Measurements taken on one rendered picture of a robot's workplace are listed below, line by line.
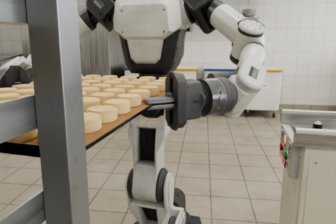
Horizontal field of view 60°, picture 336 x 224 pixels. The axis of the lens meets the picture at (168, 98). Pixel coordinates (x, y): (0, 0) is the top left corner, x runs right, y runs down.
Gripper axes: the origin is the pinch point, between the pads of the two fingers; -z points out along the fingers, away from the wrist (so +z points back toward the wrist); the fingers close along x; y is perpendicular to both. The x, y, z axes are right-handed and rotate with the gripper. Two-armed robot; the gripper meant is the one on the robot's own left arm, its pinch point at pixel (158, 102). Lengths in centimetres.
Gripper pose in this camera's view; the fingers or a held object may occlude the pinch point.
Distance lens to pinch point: 61.7
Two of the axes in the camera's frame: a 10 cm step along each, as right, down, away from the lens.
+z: 8.7, -0.9, 4.8
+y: 4.9, 1.7, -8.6
